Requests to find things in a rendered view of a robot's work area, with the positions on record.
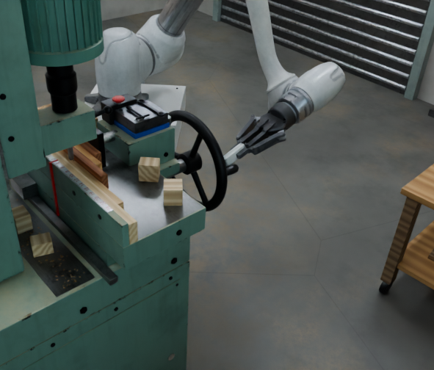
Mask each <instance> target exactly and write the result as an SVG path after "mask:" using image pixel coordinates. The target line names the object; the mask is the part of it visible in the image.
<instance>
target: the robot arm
mask: <svg viewBox="0 0 434 370"><path fill-rule="evenodd" d="M245 1H246V5H247V10H248V13H249V17H250V23H251V26H252V30H253V36H254V40H255V44H256V50H257V54H258V59H259V62H260V64H261V68H262V70H263V72H264V75H265V77H266V79H267V95H268V99H269V100H268V109H269V111H268V113H266V114H265V115H262V116H261V117H256V116H255V115H251V116H250V120H249V121H248V122H247V124H246V125H245V127H244V128H243V129H242V130H241V131H240V132H239V133H238V134H237V136H236V141H237V144H235V146H233V147H232V148H231V149H230V151H229V152H228V153H226V154H225V155H224V156H223V157H224V160H225V165H226V167H227V166H229V165H231V164H232V163H234V162H235V161H236V160H237V159H241V158H242V157H244V156H245V155H246V154H248V153H253V155H257V154H258V153H260V152H262V151H264V150H266V149H268V148H270V147H272V146H273V145H275V144H277V143H279V142H284V141H286V133H285V130H287V129H289V128H290V127H291V126H293V125H294V124H298V123H300V122H301V121H302V120H304V119H305V118H306V117H308V116H309V115H310V114H311V113H312V112H315V111H317V110H319V109H321V108H322V107H323V106H325V105H326V104H327V103H329V102H330V101H331V100H332V99H333V98H334V97H335V96H336V95H337V94H338V93H339V91H340V90H341V89H342V87H343V86H344V83H345V80H346V79H345V75H344V72H343V70H342V69H341V68H340V67H339V66H338V65H337V64H336V63H334V62H325V63H322V64H321V65H317V66H316V67H314V68H312V69H311V70H309V71H307V72H306V73H304V74H303V75H302V76H301V77H300V78H298V77H297V76H296V75H295V74H294V73H289V72H287V71H285V70H284V69H283V67H282V66H281V64H280V63H279V61H278V58H277V56H276V53H275V45H274V40H273V35H272V25H271V20H270V10H269V5H268V1H267V0H245ZM202 2H203V0H168V2H167V3H166V5H165V6H164V9H163V10H162V12H161V13H160V14H158V15H153V16H151V17H150V18H149V19H148V21H147V22H146V23H145V24H144V25H143V27H142V28H141V29H140V30H139V31H138V32H137V33H136V34H135V33H133V31H131V30H129V29H126V28H123V27H113V28H109V29H106V30H105V31H103V37H104V51H103V53H102V54H101V55H99V56H98V57H96V58H95V76H96V82H97V85H98V93H93V94H86V95H85V97H84V100H85V101H86V102H88V103H92V104H95V106H94V107H93V108H92V109H94V111H95V112H98V111H100V110H101V101H105V100H107V99H110V98H113V97H114V96H116V95H125V94H127V93H128V94H129V95H132V96H133V97H135V98H136V99H137V101H138V100H139V99H143V100H148V99H149V94H147V93H141V83H143V82H144V81H145V80H146V79H147V77H148V76H152V75H154V74H157V73H160V72H162V71H163V70H166V69H168V68H170V67H172V66H173V65H174V64H176V63H177V61H179V60H180V58H181V56H182V54H183V53H184V42H185V40H186V36H185V32H184V29H185V28H186V26H187V24H188V23H189V22H190V20H191V19H192V17H193V15H194V14H195V13H196V11H197V9H198V8H199V6H200V5H201V3H202ZM255 126H256V127H255ZM257 148H258V149H257Z"/></svg>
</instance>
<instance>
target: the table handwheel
mask: <svg viewBox="0 0 434 370"><path fill-rule="evenodd" d="M168 115H169V116H171V123H172V122H174V121H178V120H179V121H183V122H185V123H187V124H189V125H190V126H191V127H193V128H194V129H195V130H196V131H197V132H198V135H197V137H196V140H195V143H194V145H193V147H192V150H188V151H186V152H184V153H181V154H179V153H176V152H175V159H177V160H176V161H178V162H179V163H180V164H179V173H184V174H185V175H189V174H191V175H192V178H193V180H194V182H195V185H196V187H197V189H198V192H199V195H200V198H201V200H202V201H199V200H197V201H198V202H199V203H200V204H202V205H203V206H205V207H206V211H212V210H214V209H216V208H217V207H218V206H219V205H220V204H221V202H222V201H223V199H224V197H225V193H226V189H227V184H228V176H227V170H226V165H225V160H224V157H223V153H222V151H221V149H220V146H219V144H218V142H217V140H216V139H215V137H214V135H213V133H212V132H211V131H210V130H209V128H208V127H207V126H206V124H205V123H204V122H203V121H202V120H200V119H199V118H198V117H196V116H194V115H193V114H191V113H189V112H186V111H182V110H175V111H171V112H169V113H168ZM202 139H203V140H204V142H205V143H206V145H207V147H208V149H209V151H210V153H211V156H212V158H213V161H214V166H215V170H216V176H217V185H216V190H215V193H214V196H213V197H212V199H211V200H208V198H207V196H206V193H205V192H204V190H203V187H202V184H201V182H200V179H199V176H198V173H197V171H198V170H200V169H201V167H202V158H201V156H200V154H199V153H198V148H199V146H200V144H201V142H202ZM179 173H176V174H174V175H171V176H169V177H166V179H168V178H171V177H172V179H176V177H175V175H178V174H179Z"/></svg>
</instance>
